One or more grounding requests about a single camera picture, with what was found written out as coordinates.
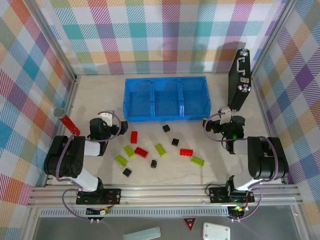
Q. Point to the red lego brick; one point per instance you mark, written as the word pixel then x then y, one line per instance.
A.
pixel 186 152
pixel 134 137
pixel 141 151

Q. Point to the lime green lego brick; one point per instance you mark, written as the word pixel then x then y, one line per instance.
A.
pixel 160 150
pixel 129 151
pixel 197 161
pixel 121 160

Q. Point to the black lego brick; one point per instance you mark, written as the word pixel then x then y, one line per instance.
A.
pixel 166 128
pixel 127 172
pixel 154 163
pixel 175 142

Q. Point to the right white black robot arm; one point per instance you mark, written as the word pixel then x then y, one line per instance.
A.
pixel 243 181

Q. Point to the blue three-compartment bin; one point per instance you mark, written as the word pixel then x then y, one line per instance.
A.
pixel 195 100

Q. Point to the red perforated tube grey cap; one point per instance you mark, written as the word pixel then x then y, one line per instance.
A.
pixel 71 125

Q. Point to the black briefcase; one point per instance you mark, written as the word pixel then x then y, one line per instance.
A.
pixel 237 85

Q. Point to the white square plate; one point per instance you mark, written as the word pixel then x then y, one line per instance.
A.
pixel 216 231

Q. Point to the pale blue flat bar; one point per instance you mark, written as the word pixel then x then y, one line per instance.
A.
pixel 142 234

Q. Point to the aluminium side rail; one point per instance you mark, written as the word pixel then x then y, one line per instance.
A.
pixel 68 100

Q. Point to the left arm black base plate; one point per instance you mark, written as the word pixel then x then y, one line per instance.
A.
pixel 112 195

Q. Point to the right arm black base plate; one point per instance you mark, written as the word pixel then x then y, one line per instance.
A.
pixel 216 195

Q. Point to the aluminium mounting rail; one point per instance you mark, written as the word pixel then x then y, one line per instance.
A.
pixel 162 197

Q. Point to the aluminium frame post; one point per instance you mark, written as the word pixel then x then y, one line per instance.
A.
pixel 55 42
pixel 271 37

